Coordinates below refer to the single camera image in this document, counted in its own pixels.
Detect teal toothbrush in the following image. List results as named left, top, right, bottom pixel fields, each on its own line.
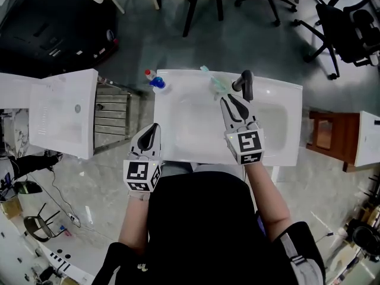
left=199, top=65, right=230, bottom=95

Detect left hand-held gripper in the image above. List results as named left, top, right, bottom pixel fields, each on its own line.
left=122, top=123, right=164, bottom=194

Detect white sink on wooden cabinet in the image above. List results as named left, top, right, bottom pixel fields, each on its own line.
left=354, top=110, right=380, bottom=168

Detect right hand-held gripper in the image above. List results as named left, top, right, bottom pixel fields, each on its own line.
left=220, top=95, right=266, bottom=166

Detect black round stool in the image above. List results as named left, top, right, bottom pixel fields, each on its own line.
left=23, top=202, right=67, bottom=243

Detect metal slatted rack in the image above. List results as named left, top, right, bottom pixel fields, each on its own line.
left=94, top=77, right=150, bottom=156

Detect person's grey trousers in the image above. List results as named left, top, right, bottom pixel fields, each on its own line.
left=161, top=161, right=248, bottom=184

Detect thin black cable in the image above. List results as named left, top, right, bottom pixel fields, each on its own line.
left=51, top=165, right=72, bottom=217

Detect cardboard box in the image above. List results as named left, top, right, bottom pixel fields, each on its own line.
left=0, top=199, right=23, bottom=220

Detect white sink with white faucet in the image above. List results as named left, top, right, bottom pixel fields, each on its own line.
left=29, top=68, right=99, bottom=160

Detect person's left forearm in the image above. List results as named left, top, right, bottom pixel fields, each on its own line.
left=118, top=189, right=151, bottom=249

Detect grey chair black legs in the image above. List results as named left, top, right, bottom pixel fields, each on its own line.
left=144, top=0, right=224, bottom=39

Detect white panel black marks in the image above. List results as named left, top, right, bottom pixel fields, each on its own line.
left=38, top=242, right=96, bottom=283

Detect marble patterned slab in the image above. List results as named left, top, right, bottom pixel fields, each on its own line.
left=0, top=108, right=31, bottom=157

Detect person's black top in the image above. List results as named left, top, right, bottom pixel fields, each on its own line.
left=100, top=170, right=327, bottom=285

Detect white sink basin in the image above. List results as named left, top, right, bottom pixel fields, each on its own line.
left=154, top=69, right=303, bottom=167

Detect person's right forearm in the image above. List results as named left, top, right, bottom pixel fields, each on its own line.
left=245, top=161, right=292, bottom=243

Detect black mesh office chair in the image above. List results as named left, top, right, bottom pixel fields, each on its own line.
left=293, top=3, right=380, bottom=80
left=234, top=0, right=298, bottom=27

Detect blue cap spray bottle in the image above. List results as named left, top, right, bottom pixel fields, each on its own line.
left=148, top=75, right=175, bottom=96

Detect wooden cabinet with sink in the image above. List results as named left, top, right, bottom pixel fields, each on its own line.
left=305, top=108, right=362, bottom=172

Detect dark appliance cabinet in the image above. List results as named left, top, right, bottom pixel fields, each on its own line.
left=0, top=0, right=120, bottom=78

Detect black faucet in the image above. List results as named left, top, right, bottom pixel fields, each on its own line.
left=231, top=69, right=255, bottom=102

